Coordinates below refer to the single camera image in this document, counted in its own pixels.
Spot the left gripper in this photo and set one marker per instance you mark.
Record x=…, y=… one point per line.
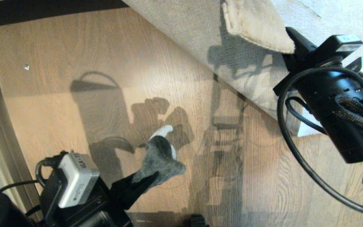
x=106, y=214

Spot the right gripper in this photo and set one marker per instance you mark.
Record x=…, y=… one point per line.
x=336, y=110

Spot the grey and white cloth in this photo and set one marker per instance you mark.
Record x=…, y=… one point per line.
x=161, y=157

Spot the beige rug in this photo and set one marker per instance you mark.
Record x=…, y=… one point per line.
x=184, y=25

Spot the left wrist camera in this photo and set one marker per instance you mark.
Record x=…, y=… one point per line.
x=77, y=179

